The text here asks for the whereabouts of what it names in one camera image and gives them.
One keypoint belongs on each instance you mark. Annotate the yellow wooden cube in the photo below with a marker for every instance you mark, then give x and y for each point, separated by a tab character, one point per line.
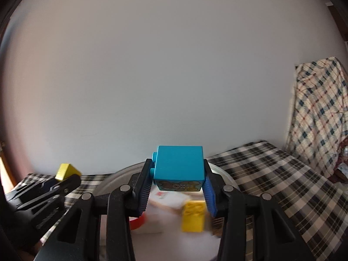
65	171

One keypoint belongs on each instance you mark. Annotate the draped beige plaid cloth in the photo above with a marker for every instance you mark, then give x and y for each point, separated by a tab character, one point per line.
318	108

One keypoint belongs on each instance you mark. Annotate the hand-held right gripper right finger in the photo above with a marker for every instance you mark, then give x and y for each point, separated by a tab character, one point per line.
210	198

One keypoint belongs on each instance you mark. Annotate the wooden door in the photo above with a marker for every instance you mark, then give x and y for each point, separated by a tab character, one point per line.
5	174

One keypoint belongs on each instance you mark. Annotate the round blue cookie tin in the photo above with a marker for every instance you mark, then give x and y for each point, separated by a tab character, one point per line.
108	185

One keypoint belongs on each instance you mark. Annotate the yellow chick toy brick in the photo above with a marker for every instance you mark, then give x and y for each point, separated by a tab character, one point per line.
193	217

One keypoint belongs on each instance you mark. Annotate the black and white plaid blanket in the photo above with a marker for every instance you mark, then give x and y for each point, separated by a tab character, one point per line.
272	168

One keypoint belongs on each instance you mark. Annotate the blue toy block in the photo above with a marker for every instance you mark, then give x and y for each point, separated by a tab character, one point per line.
176	165

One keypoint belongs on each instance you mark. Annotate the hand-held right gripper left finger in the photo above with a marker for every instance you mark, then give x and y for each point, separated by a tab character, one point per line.
145	195

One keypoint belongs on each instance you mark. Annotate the clear plastic bag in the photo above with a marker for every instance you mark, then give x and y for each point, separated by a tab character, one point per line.
343	165

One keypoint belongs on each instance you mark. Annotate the brown comb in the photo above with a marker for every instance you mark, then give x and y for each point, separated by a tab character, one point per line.
217	227

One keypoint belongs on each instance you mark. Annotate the brown wooden wardrobe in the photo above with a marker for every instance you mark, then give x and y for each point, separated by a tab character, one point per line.
339	24

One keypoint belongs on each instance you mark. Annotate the red tape roll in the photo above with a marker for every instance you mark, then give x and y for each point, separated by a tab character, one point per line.
137	223

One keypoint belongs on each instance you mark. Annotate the white paper tin liner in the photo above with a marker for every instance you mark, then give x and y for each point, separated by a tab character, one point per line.
168	247

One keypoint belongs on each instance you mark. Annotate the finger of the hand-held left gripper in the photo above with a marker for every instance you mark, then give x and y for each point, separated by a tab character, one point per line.
68	186
46	184

